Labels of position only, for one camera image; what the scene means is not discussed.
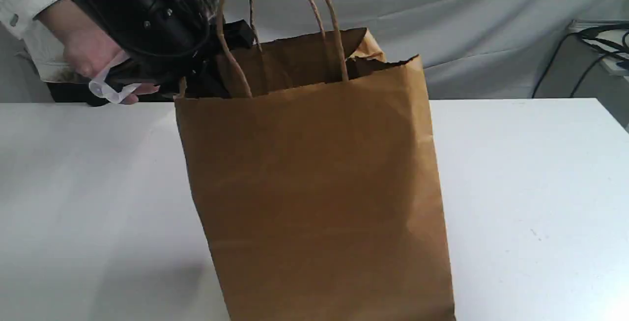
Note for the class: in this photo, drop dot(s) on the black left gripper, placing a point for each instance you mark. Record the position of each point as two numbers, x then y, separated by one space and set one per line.
168 40

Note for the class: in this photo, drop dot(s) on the clear plastic packet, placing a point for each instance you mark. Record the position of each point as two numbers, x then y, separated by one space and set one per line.
103 86

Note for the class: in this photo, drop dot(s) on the brown paper bag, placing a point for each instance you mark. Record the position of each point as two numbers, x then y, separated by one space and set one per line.
317 183

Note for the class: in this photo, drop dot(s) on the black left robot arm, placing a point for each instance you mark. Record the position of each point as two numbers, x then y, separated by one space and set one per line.
237 34

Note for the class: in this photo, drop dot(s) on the person's right hand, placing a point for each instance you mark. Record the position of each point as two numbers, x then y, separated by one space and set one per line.
89 50

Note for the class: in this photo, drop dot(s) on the person in camouflage jacket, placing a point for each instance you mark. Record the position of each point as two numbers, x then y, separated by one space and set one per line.
40 24

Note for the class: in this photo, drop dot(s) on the white draped backdrop cloth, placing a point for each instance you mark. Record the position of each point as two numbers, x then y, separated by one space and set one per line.
470 48

